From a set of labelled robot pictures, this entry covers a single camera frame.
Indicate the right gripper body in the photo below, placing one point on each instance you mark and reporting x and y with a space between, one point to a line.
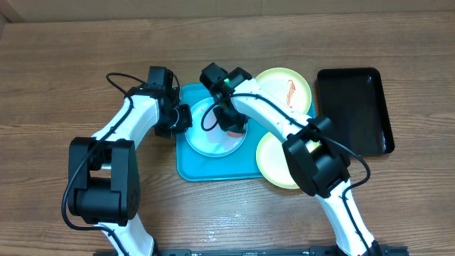
232 121

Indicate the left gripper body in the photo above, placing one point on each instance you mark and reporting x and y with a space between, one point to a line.
178 120

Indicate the red and green sponge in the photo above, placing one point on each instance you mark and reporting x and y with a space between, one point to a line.
235 134

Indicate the light blue plate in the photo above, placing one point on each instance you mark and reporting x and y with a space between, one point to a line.
214 143

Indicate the yellow-green plate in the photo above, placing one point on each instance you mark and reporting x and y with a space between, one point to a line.
287 86
272 164

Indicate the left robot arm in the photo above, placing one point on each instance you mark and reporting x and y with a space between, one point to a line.
103 191

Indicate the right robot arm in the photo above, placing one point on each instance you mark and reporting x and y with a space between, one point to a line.
317 163

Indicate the teal plastic tray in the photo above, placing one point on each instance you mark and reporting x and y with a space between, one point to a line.
239 164

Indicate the black plastic tray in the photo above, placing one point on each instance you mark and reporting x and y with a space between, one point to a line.
354 100

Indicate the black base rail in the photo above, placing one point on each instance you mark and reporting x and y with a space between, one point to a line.
312 251

